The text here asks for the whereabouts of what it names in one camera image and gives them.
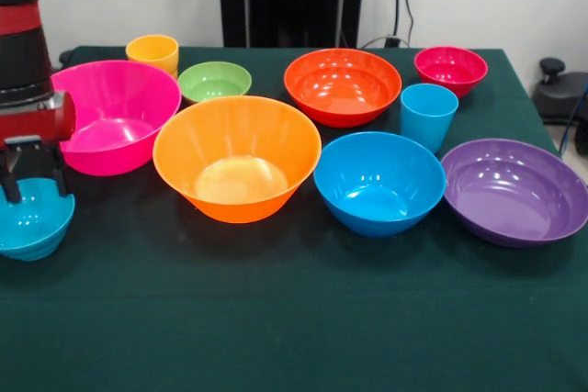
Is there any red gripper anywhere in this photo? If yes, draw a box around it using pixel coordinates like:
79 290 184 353
0 91 77 204

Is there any small teal bowl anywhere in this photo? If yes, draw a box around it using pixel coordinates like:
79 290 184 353
0 175 76 263

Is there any large pink bowl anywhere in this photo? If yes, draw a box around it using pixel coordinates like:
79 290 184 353
50 59 183 177

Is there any large orange bowl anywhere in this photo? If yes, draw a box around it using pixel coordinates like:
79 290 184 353
152 95 322 225

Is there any yellow cup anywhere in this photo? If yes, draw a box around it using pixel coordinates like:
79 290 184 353
125 33 180 80

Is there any small green bowl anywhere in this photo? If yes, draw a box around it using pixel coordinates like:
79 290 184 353
177 61 254 106

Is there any dark green tablecloth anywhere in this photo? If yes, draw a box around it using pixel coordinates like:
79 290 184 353
0 45 588 392

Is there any red-orange bowl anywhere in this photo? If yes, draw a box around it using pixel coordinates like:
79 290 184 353
283 47 403 129

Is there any medium blue bowl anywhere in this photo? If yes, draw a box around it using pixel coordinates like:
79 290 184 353
312 130 447 240

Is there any blue cup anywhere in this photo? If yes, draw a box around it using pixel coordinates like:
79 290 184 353
400 83 460 156

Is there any small crimson bowl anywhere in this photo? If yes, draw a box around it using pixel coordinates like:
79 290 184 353
413 45 490 99

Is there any purple bowl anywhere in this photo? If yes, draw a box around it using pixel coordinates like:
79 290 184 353
439 138 588 249

